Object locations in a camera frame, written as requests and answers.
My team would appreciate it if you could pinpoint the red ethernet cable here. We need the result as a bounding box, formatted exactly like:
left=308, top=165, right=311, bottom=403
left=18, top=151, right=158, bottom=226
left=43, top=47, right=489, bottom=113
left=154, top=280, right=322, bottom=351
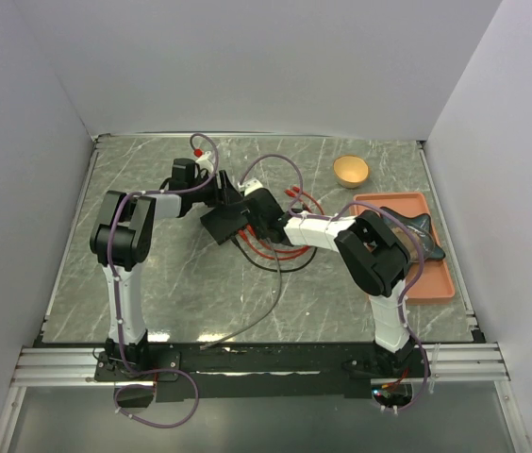
left=244, top=188, right=317, bottom=251
left=237, top=186, right=326, bottom=261

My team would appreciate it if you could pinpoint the yellow ceramic bowl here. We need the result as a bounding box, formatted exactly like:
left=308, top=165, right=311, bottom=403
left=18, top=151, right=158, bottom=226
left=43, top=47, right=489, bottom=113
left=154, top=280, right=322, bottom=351
left=333, top=155, right=370, bottom=189

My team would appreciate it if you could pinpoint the salmon pink tray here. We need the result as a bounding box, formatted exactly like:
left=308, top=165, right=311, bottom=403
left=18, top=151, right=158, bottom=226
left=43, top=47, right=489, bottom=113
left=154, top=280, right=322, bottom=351
left=354, top=192, right=455, bottom=305

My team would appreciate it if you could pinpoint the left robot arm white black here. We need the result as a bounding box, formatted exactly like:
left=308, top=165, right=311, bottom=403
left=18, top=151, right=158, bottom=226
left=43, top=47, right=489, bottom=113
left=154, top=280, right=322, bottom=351
left=90, top=152, right=240, bottom=379

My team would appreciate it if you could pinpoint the blue star-shaped dish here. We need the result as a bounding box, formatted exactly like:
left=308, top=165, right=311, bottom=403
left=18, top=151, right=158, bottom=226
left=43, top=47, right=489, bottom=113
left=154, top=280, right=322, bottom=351
left=381, top=207, right=446, bottom=263

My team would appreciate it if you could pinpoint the grey ethernet cable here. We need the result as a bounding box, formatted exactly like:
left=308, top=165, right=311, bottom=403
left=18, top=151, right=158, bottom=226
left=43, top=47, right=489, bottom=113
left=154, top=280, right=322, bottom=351
left=199, top=238, right=284, bottom=351

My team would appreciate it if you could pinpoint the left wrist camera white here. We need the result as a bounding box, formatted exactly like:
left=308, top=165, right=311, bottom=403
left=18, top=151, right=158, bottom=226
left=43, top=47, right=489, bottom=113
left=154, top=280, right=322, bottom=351
left=193, top=148, right=217, bottom=174

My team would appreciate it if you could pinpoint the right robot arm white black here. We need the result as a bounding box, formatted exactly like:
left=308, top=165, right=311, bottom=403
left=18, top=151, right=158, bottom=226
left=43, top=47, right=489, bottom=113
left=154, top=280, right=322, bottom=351
left=242, top=188, right=414, bottom=377

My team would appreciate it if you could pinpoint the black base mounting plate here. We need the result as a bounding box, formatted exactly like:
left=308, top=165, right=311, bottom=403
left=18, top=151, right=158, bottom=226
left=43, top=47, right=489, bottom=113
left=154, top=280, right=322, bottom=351
left=94, top=342, right=430, bottom=402

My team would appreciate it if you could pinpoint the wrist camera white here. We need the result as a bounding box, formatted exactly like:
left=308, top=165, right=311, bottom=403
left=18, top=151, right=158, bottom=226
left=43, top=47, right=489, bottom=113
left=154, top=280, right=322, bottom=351
left=193, top=148, right=217, bottom=174
left=237, top=178, right=263, bottom=197

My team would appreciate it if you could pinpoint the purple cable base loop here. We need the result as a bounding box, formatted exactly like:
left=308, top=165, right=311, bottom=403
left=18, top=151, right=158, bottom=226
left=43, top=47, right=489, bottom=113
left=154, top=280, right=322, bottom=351
left=113, top=367, right=200, bottom=429

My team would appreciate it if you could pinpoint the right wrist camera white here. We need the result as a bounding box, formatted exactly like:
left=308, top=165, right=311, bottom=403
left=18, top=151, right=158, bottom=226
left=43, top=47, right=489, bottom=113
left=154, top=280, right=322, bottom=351
left=237, top=178, right=263, bottom=197

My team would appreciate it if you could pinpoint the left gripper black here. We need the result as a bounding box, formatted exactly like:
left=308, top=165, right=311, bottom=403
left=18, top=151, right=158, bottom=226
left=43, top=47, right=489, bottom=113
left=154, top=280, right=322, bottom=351
left=190, top=170, right=243, bottom=208

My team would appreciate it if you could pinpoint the black network switch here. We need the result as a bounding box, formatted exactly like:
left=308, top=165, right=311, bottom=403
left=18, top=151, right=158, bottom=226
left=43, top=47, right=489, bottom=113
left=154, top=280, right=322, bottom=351
left=200, top=204, right=248, bottom=245

